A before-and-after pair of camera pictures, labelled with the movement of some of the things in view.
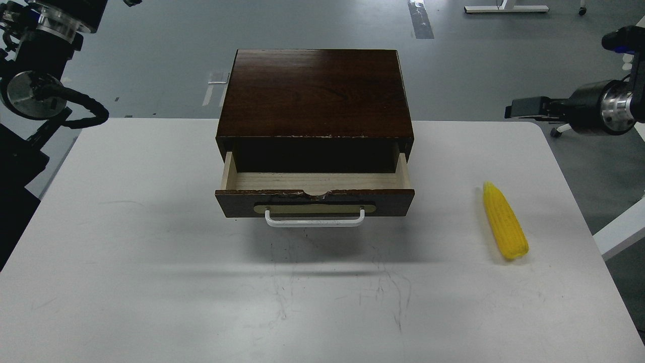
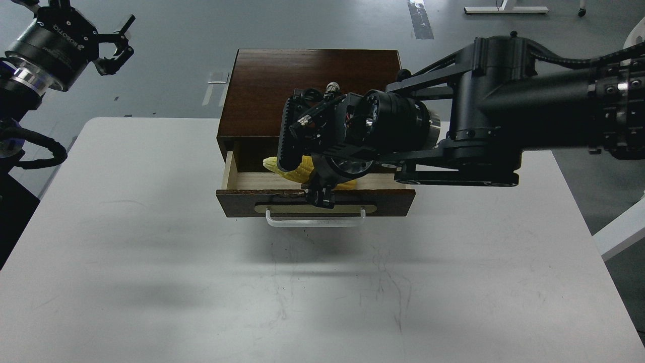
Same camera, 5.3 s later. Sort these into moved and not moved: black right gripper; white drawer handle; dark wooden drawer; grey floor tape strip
Moved: black right gripper
Not moved: dark wooden drawer; grey floor tape strip; white drawer handle
